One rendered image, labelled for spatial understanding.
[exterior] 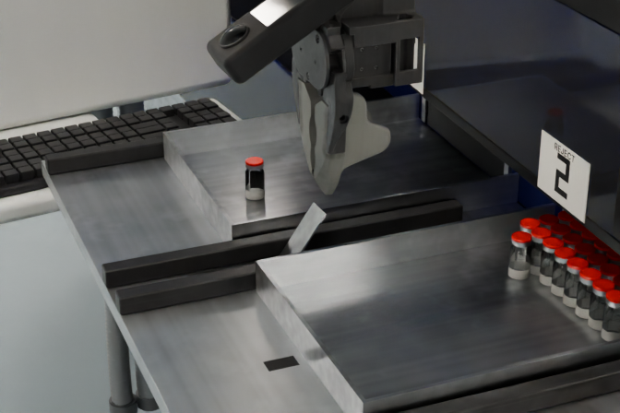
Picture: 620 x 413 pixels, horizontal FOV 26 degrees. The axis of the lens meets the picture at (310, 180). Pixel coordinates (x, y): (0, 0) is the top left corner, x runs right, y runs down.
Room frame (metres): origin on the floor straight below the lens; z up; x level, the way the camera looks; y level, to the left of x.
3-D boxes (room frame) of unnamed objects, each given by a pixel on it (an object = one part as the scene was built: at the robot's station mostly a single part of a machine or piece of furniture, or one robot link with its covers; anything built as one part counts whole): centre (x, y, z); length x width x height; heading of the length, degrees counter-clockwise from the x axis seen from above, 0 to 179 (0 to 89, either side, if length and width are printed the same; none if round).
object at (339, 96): (0.95, -0.02, 1.18); 0.05 x 0.02 x 0.09; 22
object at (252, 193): (1.37, 0.06, 0.90); 0.02 x 0.02 x 0.04
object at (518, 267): (1.19, -0.21, 0.90); 0.02 x 0.02 x 0.05
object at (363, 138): (0.96, -0.04, 1.13); 0.06 x 0.03 x 0.09; 112
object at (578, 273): (1.14, -0.25, 0.90); 0.18 x 0.02 x 0.05; 22
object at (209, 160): (1.42, -0.03, 0.90); 0.34 x 0.26 x 0.04; 112
